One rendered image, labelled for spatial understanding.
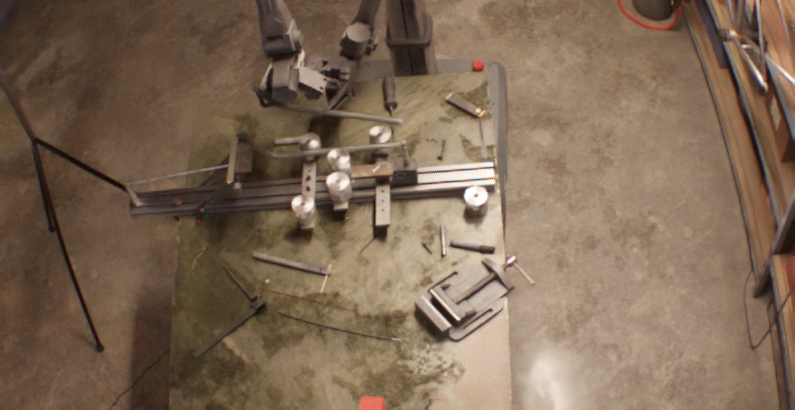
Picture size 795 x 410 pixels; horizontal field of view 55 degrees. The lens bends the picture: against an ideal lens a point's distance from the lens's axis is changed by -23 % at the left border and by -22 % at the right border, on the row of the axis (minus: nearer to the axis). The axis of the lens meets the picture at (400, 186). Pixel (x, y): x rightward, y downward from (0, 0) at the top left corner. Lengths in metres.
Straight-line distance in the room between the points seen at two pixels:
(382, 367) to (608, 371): 1.12
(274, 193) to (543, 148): 1.38
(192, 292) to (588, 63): 2.03
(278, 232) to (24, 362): 1.60
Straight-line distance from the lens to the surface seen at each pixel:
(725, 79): 3.58
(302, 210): 2.11
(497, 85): 3.22
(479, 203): 2.12
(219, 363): 2.07
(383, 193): 2.16
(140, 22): 4.31
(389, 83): 2.39
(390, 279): 2.09
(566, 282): 3.08
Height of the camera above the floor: 2.67
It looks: 54 degrees down
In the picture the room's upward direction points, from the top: 11 degrees counter-clockwise
